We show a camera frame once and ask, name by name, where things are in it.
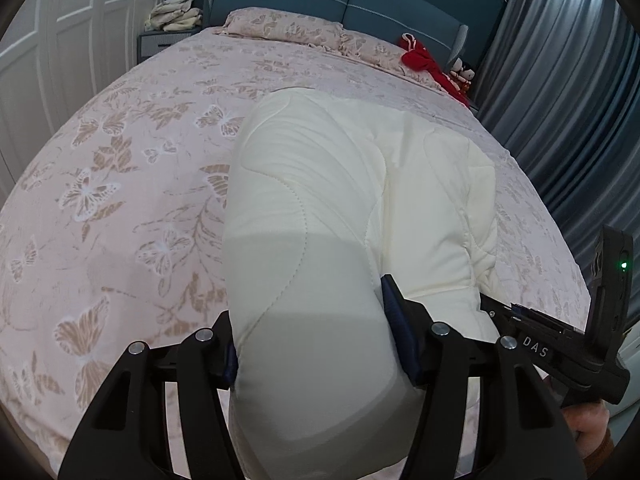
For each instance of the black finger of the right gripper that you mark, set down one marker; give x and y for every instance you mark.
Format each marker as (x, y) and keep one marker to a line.
(500, 314)

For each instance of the grey pleated curtain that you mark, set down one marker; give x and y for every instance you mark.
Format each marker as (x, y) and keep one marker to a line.
(559, 89)

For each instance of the brown sleeved right forearm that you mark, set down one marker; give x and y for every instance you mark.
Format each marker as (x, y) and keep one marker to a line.
(600, 455)

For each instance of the pink butterfly pillow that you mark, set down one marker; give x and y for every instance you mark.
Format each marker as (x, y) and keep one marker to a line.
(327, 36)

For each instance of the white wardrobe doors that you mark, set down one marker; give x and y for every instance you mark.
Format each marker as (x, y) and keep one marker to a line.
(55, 56)

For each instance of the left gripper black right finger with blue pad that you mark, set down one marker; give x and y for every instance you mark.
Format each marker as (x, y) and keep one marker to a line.
(521, 433)

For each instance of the person's right hand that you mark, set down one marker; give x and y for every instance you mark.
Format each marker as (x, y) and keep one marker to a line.
(589, 422)

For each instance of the red knitted garment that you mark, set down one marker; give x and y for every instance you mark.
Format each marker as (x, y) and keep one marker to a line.
(418, 59)

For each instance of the pink butterfly bedspread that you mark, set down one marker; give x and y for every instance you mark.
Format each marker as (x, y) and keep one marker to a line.
(113, 232)

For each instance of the cream folded clothes pile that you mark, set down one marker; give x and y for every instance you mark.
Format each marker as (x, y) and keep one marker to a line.
(173, 16)

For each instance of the small items on right nightstand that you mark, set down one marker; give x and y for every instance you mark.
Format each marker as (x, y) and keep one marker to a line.
(461, 76)

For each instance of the white padded garment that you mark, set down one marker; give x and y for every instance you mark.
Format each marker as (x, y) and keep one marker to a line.
(326, 195)

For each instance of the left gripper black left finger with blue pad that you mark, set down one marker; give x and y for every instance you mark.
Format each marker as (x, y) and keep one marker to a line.
(124, 433)

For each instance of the dark blue nightstand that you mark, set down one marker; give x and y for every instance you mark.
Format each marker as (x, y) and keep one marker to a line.
(155, 41)

